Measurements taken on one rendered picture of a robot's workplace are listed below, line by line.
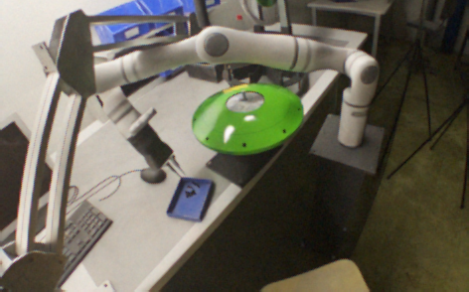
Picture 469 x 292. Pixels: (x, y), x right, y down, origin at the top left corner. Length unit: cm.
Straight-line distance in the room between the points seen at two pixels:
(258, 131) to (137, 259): 45
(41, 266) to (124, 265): 25
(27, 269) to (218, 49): 55
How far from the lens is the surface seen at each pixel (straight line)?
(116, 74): 59
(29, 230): 45
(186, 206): 66
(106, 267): 70
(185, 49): 60
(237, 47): 54
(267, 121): 57
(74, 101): 47
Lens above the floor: 143
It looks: 41 degrees down
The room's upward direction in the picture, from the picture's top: 11 degrees counter-clockwise
